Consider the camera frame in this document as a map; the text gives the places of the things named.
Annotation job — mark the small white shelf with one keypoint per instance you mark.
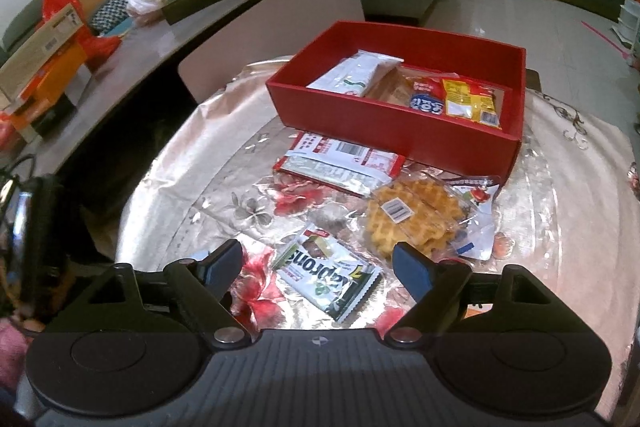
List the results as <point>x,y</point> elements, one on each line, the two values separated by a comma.
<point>629,27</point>

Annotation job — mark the red date snack packet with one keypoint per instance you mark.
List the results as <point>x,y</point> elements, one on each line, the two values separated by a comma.
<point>480,194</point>

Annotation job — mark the bread packet with blue label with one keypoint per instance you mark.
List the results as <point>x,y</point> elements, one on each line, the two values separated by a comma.
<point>395,89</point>

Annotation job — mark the yellow snack packet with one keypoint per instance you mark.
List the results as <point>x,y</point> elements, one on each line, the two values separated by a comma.
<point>470,102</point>

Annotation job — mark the pink stick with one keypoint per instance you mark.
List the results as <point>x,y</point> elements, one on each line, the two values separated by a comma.
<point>605,38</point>

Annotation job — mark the orange cardboard box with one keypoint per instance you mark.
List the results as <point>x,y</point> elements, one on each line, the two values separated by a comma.
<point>45,72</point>

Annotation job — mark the orange red plastic bag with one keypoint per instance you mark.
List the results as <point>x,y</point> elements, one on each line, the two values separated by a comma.
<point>95,47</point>

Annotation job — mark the grey coffee table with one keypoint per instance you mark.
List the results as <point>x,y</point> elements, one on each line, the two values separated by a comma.
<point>150,42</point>

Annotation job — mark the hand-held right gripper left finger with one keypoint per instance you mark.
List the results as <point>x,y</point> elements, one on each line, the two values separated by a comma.
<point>222,261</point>

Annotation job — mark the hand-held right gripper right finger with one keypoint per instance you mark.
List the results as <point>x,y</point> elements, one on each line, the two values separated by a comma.
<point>410,269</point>

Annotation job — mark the waffle packet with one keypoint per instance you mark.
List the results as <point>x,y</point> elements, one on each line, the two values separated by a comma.
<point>410,217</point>

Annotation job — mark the red silver snack packet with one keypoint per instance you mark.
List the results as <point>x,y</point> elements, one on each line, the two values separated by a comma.
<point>330,167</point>

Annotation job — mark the green white snack packet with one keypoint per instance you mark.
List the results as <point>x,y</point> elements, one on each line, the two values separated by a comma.
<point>325,272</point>

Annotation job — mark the black white checked cushion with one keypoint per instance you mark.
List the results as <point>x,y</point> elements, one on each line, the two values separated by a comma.
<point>112,12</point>

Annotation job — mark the red cardboard box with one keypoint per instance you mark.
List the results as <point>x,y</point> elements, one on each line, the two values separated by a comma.
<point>400,142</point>

